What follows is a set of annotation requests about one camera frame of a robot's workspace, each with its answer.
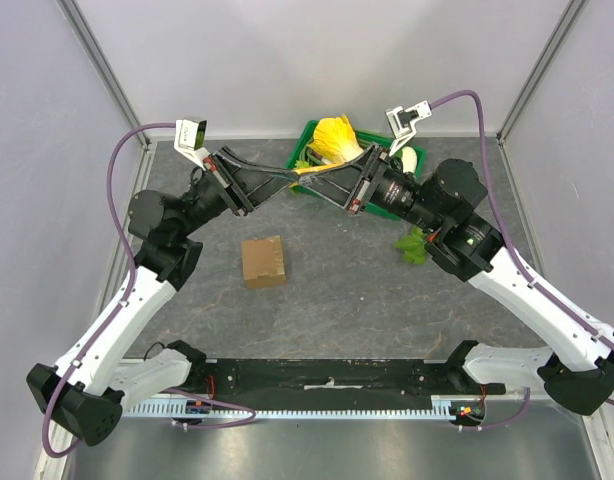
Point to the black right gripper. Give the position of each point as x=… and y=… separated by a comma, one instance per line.
x=367, y=179

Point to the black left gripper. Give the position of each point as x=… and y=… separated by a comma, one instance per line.
x=250, y=187

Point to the yellow utility knife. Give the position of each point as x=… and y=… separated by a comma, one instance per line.
x=310, y=171

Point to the brown cardboard express box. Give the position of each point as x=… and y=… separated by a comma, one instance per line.
x=263, y=262

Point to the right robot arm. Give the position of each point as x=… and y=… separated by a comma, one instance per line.
x=575, y=368

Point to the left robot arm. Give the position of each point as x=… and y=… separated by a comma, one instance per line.
x=84, y=392

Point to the yellow napa cabbage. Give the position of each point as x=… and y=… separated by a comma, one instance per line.
x=335, y=140

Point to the green long beans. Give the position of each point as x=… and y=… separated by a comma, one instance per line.
x=308, y=157

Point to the white radish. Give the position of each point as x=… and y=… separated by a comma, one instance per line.
x=409, y=160

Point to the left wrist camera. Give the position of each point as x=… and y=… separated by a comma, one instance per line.
x=189, y=140

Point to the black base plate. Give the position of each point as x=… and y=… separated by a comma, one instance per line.
x=238, y=376

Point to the slotted cable duct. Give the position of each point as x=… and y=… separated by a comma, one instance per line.
x=172, y=407

